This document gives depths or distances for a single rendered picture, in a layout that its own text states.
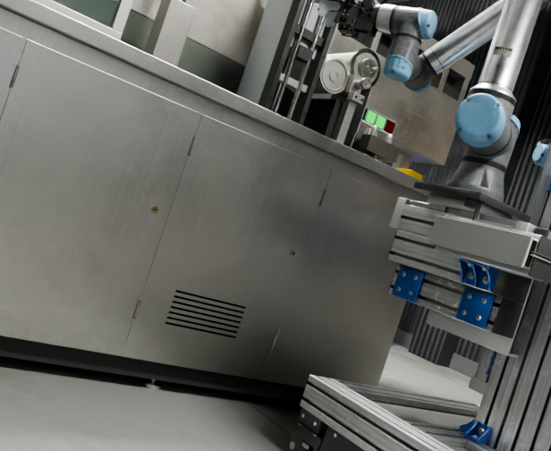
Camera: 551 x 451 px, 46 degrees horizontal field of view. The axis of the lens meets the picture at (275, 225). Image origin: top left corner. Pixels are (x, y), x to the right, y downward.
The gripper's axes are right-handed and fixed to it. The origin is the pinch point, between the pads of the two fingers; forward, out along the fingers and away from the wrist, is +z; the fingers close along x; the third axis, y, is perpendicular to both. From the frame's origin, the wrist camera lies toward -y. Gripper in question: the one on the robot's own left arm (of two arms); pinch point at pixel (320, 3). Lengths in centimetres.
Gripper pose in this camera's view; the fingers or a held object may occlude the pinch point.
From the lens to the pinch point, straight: 200.2
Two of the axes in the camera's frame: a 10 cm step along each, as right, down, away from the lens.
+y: -3.8, 9.2, -1.3
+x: 4.1, 2.9, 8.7
